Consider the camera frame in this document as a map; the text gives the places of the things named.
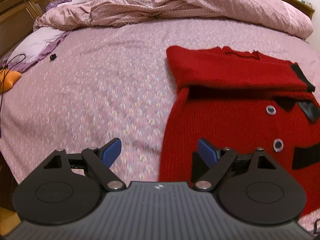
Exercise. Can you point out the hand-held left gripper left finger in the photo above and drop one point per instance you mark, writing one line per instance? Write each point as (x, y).
(111, 152)

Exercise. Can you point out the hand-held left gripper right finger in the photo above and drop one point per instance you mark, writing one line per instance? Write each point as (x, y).
(208, 152)

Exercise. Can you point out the red knit cardigan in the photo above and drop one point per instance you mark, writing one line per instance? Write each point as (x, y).
(225, 120)

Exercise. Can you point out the small black item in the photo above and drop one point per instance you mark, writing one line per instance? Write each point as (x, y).
(52, 57)

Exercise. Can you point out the orange plush toy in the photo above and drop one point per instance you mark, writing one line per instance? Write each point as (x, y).
(10, 80)

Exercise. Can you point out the lavender ruffled pillow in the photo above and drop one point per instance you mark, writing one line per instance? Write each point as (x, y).
(65, 2)
(40, 42)

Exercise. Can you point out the pink quilt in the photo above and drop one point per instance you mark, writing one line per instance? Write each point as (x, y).
(200, 2)

